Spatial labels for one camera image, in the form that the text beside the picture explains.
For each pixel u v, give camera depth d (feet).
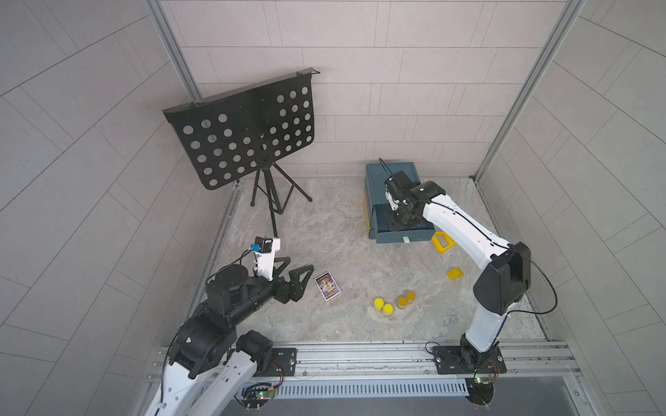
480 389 2.27
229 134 2.18
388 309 2.58
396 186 2.16
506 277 1.49
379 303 2.63
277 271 1.73
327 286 2.77
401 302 2.64
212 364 1.38
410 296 2.67
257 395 2.12
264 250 1.70
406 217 2.27
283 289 1.72
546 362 2.34
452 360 2.32
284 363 2.32
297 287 1.72
